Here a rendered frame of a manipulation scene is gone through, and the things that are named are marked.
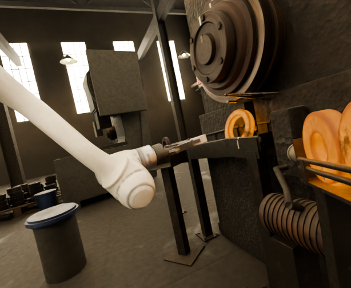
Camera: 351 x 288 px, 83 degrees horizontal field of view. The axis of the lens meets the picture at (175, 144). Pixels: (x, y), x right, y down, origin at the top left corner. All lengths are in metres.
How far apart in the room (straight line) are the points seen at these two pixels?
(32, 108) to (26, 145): 10.47
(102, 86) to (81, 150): 2.91
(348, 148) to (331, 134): 0.05
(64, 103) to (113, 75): 7.64
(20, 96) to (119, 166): 0.31
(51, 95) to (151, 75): 5.08
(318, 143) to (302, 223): 0.21
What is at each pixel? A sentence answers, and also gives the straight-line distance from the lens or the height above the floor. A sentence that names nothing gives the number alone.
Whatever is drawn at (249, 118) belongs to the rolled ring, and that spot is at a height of 0.79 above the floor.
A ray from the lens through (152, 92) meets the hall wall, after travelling 11.57.
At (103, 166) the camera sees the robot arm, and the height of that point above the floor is 0.75.
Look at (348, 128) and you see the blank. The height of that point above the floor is 0.75.
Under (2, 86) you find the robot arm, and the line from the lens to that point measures 0.66.
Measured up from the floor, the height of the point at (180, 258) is 0.01.
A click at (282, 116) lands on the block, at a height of 0.77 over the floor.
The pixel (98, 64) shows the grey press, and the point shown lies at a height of 2.06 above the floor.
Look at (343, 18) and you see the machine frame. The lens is 0.86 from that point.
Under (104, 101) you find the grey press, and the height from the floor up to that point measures 1.48.
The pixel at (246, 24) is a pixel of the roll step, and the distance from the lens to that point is 0.87.
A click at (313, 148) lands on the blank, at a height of 0.70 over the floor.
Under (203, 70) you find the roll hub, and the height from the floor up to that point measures 1.05.
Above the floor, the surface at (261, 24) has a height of 1.10.
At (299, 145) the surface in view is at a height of 0.70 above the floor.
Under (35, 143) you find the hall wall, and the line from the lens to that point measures 11.02.
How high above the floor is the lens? 0.80
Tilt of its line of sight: 4 degrees down
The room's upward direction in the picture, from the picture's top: 12 degrees counter-clockwise
